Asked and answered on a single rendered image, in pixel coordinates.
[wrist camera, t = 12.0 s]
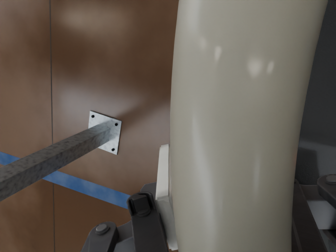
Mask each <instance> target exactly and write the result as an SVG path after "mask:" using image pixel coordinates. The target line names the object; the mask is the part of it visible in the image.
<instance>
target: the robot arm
mask: <svg viewBox="0 0 336 252"><path fill-rule="evenodd" d="M126 204H127V207H128V210H129V214H130V217H131V220H130V221H129V222H127V223H125V224H123V225H121V226H118V227H117V226H116V224H115V223H114V222H111V221H106V222H102V223H100V224H98V225H96V226H95V227H94V228H93V229H92V230H91V231H90V232H89V234H88V236H87V239H86V241H85V243H84V245H83V247H82V249H81V251H80V252H169V249H171V250H172V251H174V250H178V244H177V237H176V229H175V220H174V210H173V198H172V182H171V156H170V145H169V144H164V145H161V147H160V148H159V160H158V172H157V182H152V183H147V184H145V185H144V186H143V187H142V188H141V189H140V192H137V193H135V194H133V195H131V196H130V197H129V198H128V199H127V200H126ZM319 230H322V231H323V233H324V234H325V235H326V236H327V238H328V239H329V240H330V241H331V242H332V243H333V244H334V246H335V247H336V174H327V175H323V176H321V177H320V178H318V179H317V185H302V184H299V182H298V180H297V179H294V188H293V202H292V226H291V252H328V250H327V248H326V245H325V243H324V241H323V238H322V236H321V234H320V231H319ZM167 243H168V246H167ZM168 247H169V249H168Z"/></svg>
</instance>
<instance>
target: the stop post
mask: <svg viewBox="0 0 336 252"><path fill-rule="evenodd" d="M121 127H122V121H121V120H118V119H115V118H112V117H109V116H106V115H103V114H100V113H98V112H95V111H92V110H90V113H89V124H88V129H86V130H84V131H81V132H79V133H77V134H75V135H72V136H70V137H68V138H66V139H63V140H61V141H59V142H57V143H54V144H52V145H50V146H47V147H45V148H43V149H41V150H38V151H36V152H34V153H32V154H29V155H27V156H25V157H23V158H20V159H18V160H16V161H13V162H11V163H9V164H7V165H4V166H2V167H0V202H1V201H3V200H4V199H6V198H8V197H10V196H12V195H13V194H15V193H17V192H19V191H21V190H22V189H24V188H26V187H28V186H30V185H31V184H33V183H35V182H37V181H39V180H40V179H42V178H44V177H46V176H48V175H49V174H51V173H53V172H55V171H57V170H58V169H60V168H62V167H64V166H66V165H67V164H69V163H71V162H73V161H75V160H76V159H78V158H80V157H82V156H84V155H85V154H87V153H89V152H91V151H93V150H94V149H96V148H99V149H102V150H105V151H107V152H110V153H113V154H115V155H117V154H118V149H119V142H120V135H121Z"/></svg>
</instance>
